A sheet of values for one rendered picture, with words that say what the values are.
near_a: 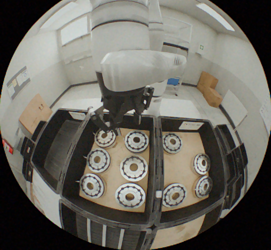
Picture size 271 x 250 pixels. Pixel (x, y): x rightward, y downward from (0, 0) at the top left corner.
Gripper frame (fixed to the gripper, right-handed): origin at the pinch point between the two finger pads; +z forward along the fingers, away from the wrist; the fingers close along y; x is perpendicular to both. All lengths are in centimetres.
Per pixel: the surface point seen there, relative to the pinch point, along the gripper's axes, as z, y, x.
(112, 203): 17.5, 19.9, 14.8
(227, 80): 1, -337, 67
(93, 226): 17.8, 37.2, 23.1
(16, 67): -101, 189, -238
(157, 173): 7.4, 0.9, 13.9
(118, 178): 17.4, 12.0, 7.7
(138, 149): 14.5, -1.3, 3.5
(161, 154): 7.4, -4.0, 10.7
